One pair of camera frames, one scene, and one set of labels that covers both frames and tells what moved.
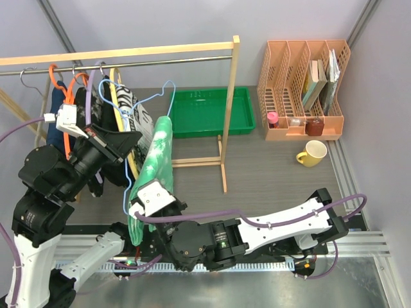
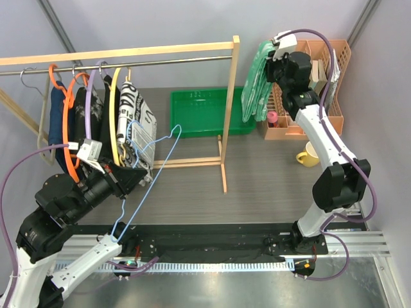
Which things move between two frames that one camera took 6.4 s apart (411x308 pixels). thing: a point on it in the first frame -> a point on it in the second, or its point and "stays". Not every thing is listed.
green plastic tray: [201, 111] stays
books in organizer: [316, 82] stays
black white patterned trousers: [97, 106] stays
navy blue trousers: [54, 137] stays
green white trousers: [157, 167] -> [257, 90]
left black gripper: [115, 145] -> [124, 178]
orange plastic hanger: [68, 99] stays
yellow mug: [314, 152] stays
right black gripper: [181, 206] -> [270, 63]
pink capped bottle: [272, 117] stays
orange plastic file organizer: [299, 92] stays
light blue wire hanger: [138, 100] -> [138, 152]
